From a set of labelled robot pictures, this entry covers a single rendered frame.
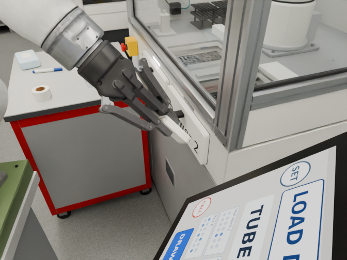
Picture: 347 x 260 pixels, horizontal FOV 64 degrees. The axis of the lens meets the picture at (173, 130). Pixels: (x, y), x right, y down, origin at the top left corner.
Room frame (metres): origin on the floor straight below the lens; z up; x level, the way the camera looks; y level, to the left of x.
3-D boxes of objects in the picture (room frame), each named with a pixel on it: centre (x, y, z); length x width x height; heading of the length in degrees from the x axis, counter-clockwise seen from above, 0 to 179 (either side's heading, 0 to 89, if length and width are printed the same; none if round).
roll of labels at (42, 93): (1.02, 0.56, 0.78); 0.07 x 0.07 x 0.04
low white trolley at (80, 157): (1.27, 0.50, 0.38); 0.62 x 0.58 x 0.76; 20
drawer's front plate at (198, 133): (0.70, -0.04, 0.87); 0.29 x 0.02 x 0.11; 20
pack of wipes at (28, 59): (1.36, 0.75, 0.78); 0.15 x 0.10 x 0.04; 33
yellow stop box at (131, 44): (1.30, 0.20, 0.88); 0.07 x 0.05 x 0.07; 20
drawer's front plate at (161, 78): (0.99, 0.07, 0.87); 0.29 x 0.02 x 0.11; 20
